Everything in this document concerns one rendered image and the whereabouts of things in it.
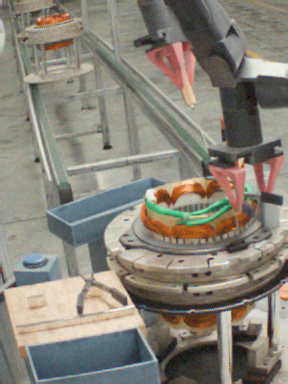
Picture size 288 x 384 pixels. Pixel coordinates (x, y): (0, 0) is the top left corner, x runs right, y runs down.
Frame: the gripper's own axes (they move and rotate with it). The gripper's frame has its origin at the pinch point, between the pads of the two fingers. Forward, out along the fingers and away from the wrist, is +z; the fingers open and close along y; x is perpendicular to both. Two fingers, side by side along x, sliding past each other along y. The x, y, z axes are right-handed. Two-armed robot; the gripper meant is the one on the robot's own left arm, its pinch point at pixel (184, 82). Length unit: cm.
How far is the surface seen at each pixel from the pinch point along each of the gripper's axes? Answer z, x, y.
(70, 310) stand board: 27.5, 9.6, -27.8
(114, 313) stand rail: 29.0, 2.5, -25.5
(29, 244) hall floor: 37, 263, 134
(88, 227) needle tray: 18.9, 32.2, -2.0
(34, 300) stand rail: 24.7, 14.1, -30.6
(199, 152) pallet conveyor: 15, 104, 108
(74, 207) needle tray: 15.0, 40.9, 2.9
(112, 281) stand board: 26.1, 11.1, -17.1
